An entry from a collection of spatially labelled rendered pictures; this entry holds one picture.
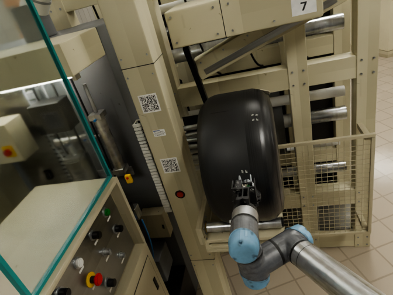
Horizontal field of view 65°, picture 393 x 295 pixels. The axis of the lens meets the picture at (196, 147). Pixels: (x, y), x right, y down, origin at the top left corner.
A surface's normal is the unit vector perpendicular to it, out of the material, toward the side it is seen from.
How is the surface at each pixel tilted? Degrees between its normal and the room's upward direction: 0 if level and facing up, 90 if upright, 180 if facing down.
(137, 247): 0
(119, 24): 90
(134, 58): 90
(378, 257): 0
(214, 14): 90
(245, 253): 84
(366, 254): 0
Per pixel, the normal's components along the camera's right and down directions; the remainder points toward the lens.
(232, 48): -0.15, 0.51
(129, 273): -0.23, -0.84
